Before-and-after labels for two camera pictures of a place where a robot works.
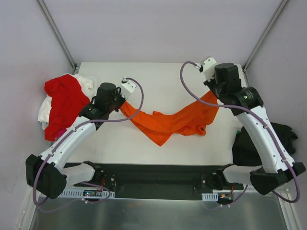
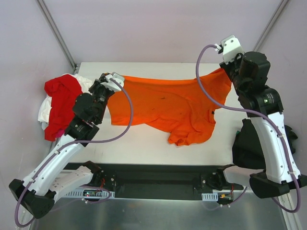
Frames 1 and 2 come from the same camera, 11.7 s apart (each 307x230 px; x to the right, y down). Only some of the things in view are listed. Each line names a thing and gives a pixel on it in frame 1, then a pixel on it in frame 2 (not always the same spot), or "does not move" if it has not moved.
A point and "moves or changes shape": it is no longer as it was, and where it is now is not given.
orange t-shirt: x=192 y=120 moves or changes shape
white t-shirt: x=46 y=105 does not move
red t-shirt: x=68 y=99 does not move
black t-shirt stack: x=244 y=153 does not move
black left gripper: x=117 y=103 to x=100 y=84
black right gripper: x=214 y=87 to x=228 y=67
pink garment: x=60 y=132 does not move
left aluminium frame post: x=58 y=35 does not move
